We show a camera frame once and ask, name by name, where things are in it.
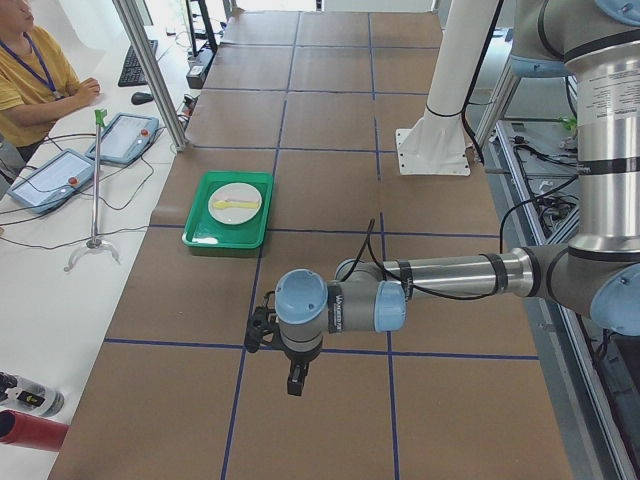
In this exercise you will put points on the black computer mouse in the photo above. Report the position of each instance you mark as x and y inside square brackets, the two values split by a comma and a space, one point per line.
[140, 98]

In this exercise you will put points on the white camera post base plate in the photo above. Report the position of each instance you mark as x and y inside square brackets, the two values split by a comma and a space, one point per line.
[435, 145]

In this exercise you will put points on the far teach pendant tablet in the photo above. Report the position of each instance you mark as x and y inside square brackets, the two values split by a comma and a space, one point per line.
[126, 137]

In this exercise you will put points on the yellow plastic spoon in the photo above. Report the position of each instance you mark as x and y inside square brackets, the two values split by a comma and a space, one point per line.
[221, 204]

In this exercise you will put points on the person in yellow shirt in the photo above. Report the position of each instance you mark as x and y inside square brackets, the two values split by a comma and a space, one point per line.
[38, 84]

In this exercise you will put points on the grabber stick with green handle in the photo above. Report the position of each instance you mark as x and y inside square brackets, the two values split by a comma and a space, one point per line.
[94, 244]

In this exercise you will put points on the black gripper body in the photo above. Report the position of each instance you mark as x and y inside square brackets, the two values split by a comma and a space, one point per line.
[300, 358]

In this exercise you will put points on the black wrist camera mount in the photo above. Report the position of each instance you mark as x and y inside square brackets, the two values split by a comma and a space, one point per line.
[262, 327]

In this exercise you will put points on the near teach pendant tablet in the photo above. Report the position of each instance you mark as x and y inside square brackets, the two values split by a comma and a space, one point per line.
[53, 183]

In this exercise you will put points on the grey aluminium frame post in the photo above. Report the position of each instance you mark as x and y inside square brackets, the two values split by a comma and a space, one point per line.
[134, 27]

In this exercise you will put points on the teach pendant tablet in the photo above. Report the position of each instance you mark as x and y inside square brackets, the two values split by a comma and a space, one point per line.
[53, 183]
[126, 137]

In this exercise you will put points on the green plastic tray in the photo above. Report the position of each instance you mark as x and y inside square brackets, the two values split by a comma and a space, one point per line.
[203, 233]

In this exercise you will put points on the red bottle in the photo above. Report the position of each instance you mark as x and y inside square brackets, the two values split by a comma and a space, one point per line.
[24, 430]

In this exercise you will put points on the white camera post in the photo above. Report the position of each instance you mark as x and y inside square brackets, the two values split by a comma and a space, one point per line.
[469, 26]

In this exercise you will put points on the black keyboard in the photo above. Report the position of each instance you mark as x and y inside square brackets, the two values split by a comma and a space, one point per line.
[132, 73]

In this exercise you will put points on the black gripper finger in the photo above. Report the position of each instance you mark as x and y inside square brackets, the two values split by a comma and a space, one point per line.
[296, 382]

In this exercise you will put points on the white round plate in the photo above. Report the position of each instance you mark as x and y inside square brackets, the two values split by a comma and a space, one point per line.
[236, 190]

